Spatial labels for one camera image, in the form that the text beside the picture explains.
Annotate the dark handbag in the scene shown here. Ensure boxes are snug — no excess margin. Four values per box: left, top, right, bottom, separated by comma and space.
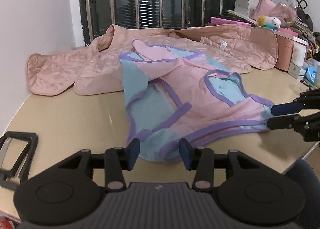
286, 0, 313, 33

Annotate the pink quilted jacket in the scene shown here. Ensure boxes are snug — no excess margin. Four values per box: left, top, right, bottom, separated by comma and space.
26, 24, 279, 97

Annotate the white yellow plush toy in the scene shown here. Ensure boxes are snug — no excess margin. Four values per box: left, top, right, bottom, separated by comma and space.
257, 15, 282, 29

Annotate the pink blue purple-trimmed garment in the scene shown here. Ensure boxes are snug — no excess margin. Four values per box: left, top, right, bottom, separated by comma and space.
119, 39, 275, 163

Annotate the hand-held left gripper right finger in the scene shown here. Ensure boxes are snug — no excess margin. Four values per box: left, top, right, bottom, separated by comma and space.
179, 138, 260, 192

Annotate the pink flat box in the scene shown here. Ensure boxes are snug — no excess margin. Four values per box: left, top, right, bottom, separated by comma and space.
207, 17, 252, 28

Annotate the person's leg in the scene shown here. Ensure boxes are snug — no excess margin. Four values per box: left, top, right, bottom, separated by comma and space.
285, 159, 318, 198

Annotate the small white box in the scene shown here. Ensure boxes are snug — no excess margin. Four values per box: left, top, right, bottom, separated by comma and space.
291, 42, 307, 67

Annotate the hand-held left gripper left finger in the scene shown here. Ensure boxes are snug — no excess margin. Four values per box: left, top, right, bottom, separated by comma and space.
59, 138, 140, 192

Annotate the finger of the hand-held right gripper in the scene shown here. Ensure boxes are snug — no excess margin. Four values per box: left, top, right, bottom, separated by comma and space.
271, 88, 320, 117
266, 113, 320, 142

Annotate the black folding stand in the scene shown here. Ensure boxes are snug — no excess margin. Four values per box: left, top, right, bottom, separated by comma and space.
0, 131, 38, 191

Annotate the pink wavy foam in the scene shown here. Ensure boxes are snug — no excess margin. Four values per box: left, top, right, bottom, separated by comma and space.
279, 27, 298, 37

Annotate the pink cushion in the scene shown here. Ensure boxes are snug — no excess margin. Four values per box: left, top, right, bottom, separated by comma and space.
250, 0, 278, 20

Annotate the pink round box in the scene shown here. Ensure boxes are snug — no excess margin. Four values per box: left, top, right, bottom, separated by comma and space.
274, 30, 310, 71

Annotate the blue packet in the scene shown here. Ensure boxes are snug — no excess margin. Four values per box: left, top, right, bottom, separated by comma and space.
304, 66, 317, 85

